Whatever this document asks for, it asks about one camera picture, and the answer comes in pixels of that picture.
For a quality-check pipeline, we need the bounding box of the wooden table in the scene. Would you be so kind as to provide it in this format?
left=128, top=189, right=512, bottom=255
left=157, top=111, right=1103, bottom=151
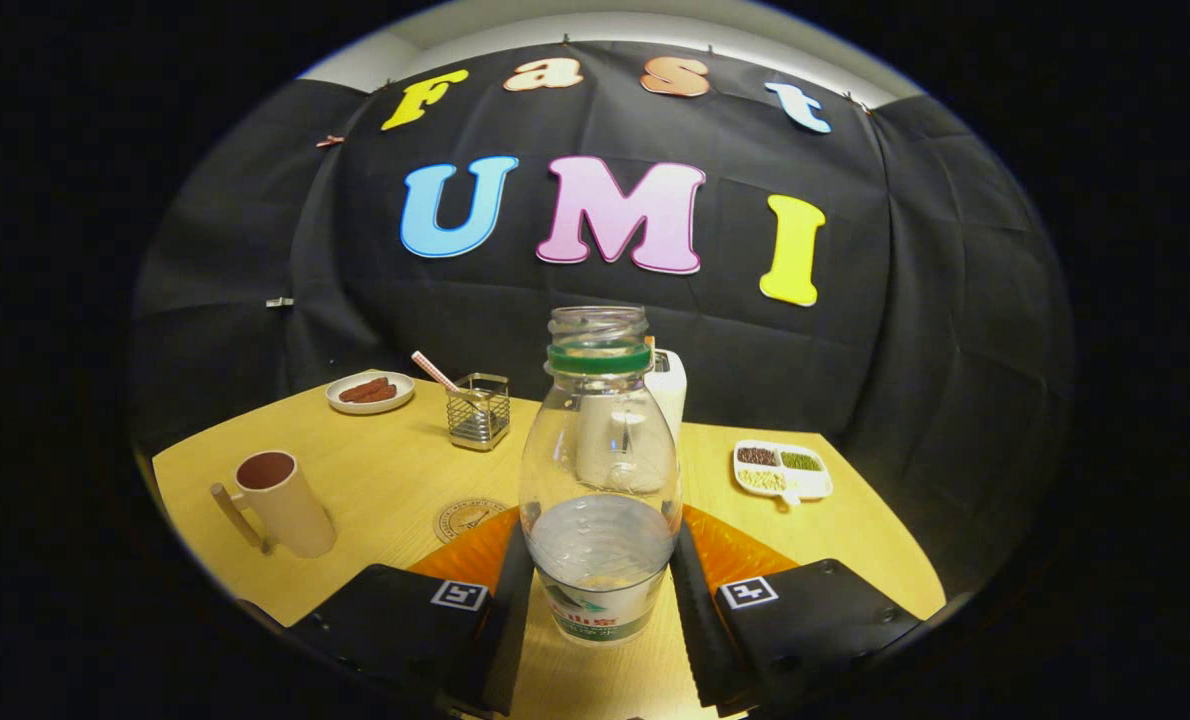
left=152, top=375, right=948, bottom=720

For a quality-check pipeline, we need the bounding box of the round white plate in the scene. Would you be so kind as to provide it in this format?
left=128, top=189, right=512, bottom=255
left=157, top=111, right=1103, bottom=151
left=326, top=371, right=416, bottom=415

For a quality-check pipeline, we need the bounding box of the black backdrop cloth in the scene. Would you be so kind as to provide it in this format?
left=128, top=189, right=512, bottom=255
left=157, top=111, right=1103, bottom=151
left=130, top=40, right=1074, bottom=601

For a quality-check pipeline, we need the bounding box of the wire mesh holder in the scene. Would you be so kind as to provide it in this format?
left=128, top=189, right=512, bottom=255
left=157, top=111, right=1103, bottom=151
left=446, top=373, right=511, bottom=452

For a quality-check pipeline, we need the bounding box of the clear plastic bottle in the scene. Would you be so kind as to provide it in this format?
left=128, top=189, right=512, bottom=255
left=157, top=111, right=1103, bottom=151
left=519, top=306, right=684, bottom=646

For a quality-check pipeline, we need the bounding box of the white divided bean dish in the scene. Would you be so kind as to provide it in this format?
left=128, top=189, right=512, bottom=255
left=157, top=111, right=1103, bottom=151
left=733, top=440, right=834, bottom=509

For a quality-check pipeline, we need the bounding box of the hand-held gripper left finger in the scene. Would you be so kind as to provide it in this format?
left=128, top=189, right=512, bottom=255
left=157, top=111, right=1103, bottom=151
left=290, top=505, right=536, bottom=717

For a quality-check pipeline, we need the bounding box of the cream cup with wooden handle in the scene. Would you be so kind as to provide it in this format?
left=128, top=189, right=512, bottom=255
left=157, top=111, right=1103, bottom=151
left=210, top=450, right=338, bottom=559

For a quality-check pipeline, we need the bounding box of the striped paper straw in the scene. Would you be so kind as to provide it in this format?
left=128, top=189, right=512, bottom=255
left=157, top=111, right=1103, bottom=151
left=412, top=351, right=466, bottom=399

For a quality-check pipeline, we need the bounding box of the white toaster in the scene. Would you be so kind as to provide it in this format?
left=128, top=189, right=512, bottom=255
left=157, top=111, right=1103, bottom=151
left=645, top=338, right=689, bottom=451

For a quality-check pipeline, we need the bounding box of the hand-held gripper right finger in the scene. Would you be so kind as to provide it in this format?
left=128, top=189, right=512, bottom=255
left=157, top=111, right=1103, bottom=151
left=669, top=505, right=924, bottom=717

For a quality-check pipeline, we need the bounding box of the round cork coaster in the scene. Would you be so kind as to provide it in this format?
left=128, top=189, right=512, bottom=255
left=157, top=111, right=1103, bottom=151
left=433, top=498, right=511, bottom=545

